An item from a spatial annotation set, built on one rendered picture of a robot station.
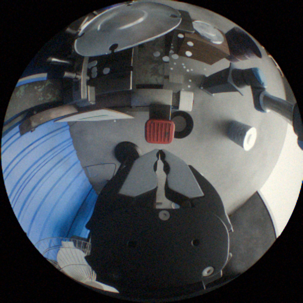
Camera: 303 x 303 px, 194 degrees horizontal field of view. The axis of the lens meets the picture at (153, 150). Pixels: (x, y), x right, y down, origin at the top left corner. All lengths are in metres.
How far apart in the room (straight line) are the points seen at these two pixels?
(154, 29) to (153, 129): 0.24
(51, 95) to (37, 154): 1.03
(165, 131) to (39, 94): 0.45
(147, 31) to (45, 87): 0.37
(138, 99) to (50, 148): 1.34
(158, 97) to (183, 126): 0.74
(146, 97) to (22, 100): 0.44
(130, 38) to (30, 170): 1.37
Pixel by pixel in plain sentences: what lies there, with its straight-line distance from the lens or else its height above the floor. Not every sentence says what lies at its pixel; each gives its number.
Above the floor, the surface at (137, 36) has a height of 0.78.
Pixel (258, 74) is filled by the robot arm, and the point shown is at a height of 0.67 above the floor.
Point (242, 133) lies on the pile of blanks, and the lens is 1.18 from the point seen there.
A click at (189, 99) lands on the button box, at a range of 0.35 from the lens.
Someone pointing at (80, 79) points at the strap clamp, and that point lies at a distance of 0.31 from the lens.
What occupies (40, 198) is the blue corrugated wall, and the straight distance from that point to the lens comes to 1.52.
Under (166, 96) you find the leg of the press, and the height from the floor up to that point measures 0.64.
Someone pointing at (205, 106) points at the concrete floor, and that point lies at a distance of 1.10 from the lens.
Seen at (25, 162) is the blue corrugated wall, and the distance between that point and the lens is 1.37.
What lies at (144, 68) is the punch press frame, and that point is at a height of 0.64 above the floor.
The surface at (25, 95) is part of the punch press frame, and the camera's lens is 0.42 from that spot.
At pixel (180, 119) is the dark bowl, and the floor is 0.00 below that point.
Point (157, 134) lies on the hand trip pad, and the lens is 0.21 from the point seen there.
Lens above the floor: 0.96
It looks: 61 degrees down
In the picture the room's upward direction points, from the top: 174 degrees counter-clockwise
